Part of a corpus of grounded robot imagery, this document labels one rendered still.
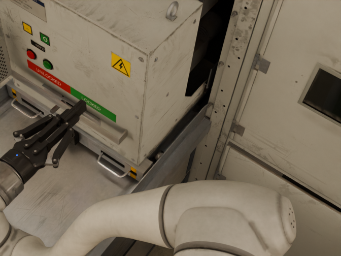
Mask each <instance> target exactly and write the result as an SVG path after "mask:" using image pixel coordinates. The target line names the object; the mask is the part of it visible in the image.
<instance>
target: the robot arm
mask: <svg viewBox="0 0 341 256"><path fill-rule="evenodd" d="M86 110H87V107H86V102H85V101H83V100H82V99H80V100H79V101H78V102H77V103H76V104H75V105H74V106H73V107H72V108H71V109H66V110H65V111H64V112H62V113H61V114H56V116H53V115H52V114H49V115H47V116H45V117H43V118H42V119H40V120H38V121H36V122H35V123H33V124H31V125H29V126H28V127H26V128H24V129H22V130H19V131H15V132H13V136H14V140H15V141H16V143H15V144H14V147H13V148H12V149H10V150H9V151H8V152H6V153H5V154H4V155H3V156H2V157H1V158H0V256H84V255H86V254H87V253H88V252H90V251H91V250H92V249H93V248H94V247H95V246H97V245H98V244H99V243H100V242H102V241H103V240H105V239H107V238H110V237H125V238H130V239H135V240H140V241H144V242H148V243H152V244H155V245H159V246H162V247H166V248H169V249H174V255H173V256H283V255H284V254H285V253H286V252H287V251H288V249H289V248H290V247H291V245H292V242H293V241H294V239H295V237H296V221H295V215H294V211H293V207H292V204H291V202H290V200H289V199H288V198H287V197H285V196H283V195H281V194H279V193H278V192H277V191H275V190H273V189H270V188H267V187H264V186H260V185H256V184H252V183H247V182H240V181H230V180H199V181H193V182H187V183H179V184H171V185H167V186H163V187H159V188H155V189H151V190H146V191H141V192H137V193H132V194H127V195H121V196H116V197H112V198H108V199H105V200H102V201H100V202H97V203H95V204H93V205H92V206H90V207H89V208H87V209H86V210H85V211H83V212H82V213H81V214H80V215H79V216H78V217H77V218H76V220H75V221H74V222H73V223H72V224H71V226H70V227H69V228H68V229H67V230H66V232H65V233H64V234H63V235H62V236H61V237H60V239H59V240H58V241H57V242H56V243H55V245H54V246H52V247H46V246H45V245H44V243H43V241H42V240H41V239H40V238H39V237H37V236H33V235H31V234H28V233H26V232H24V231H22V230H20V229H15V228H14V227H12V226H11V224H10V223H9V222H8V221H7V219H6V217H5V214H4V212H3V210H4V209H5V208H6V207H7V206H8V205H9V204H10V203H11V202H12V201H13V200H14V199H15V198H16V197H17V196H18V195H19V194H20V193H21V192H22V191H23V190H24V184H26V183H27V182H28V181H29V180H30V178H31V177H32V176H33V175H34V174H35V173H36V172H37V171H38V170H39V169H41V168H44V167H45V166H53V168H58V165H59V160H60V158H61V157H62V155H63V153H64V152H65V150H66V149H67V147H68V145H69V144H70V142H71V140H72V139H73V137H74V129H73V128H72V127H73V126H74V125H75V124H76V123H77V122H78V121H79V120H80V116H81V115H82V114H83V113H84V112H85V111H86ZM61 124H62V125H61ZM58 128H59V129H58ZM57 129H58V130H57ZM38 132H39V133H38ZM36 133H38V134H36ZM34 134H35V135H34ZM33 135H34V136H33ZM50 135H51V136H50ZM31 136H33V137H32V138H31V139H28V140H25V139H27V138H29V137H31ZM49 136H50V137H49ZM48 137H49V138H48ZM61 139H62V140H61ZM60 140H61V141H60ZM59 141H60V143H59V144H58V146H57V148H56V149H55V151H54V153H53V155H51V156H50V157H49V158H48V159H47V155H48V153H49V152H50V150H51V148H52V147H53V146H54V145H56V144H57V143H58V142H59Z"/></svg>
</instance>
